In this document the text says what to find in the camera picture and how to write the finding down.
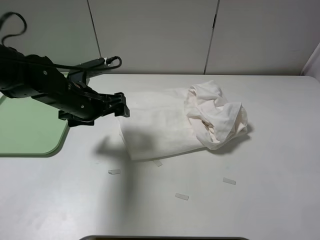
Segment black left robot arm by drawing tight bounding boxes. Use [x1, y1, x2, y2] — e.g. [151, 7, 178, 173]
[0, 46, 130, 128]

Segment black left camera cable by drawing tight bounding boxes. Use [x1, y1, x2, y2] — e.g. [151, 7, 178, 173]
[0, 11, 123, 72]

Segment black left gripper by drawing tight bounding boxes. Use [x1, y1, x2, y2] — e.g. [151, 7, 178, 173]
[57, 81, 130, 126]

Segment white short sleeve t-shirt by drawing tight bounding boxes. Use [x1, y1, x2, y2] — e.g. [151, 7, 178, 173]
[119, 80, 248, 161]

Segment green plastic tray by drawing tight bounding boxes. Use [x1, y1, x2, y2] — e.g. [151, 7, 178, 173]
[0, 94, 70, 158]

